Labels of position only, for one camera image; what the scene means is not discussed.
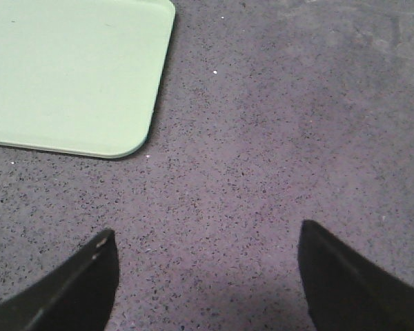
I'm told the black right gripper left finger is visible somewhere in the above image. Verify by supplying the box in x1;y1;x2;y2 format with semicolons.
0;229;119;330

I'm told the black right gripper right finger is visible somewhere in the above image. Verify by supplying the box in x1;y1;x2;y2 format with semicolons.
298;220;414;330

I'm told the light green tray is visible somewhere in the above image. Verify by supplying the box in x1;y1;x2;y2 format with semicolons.
0;1;176;159

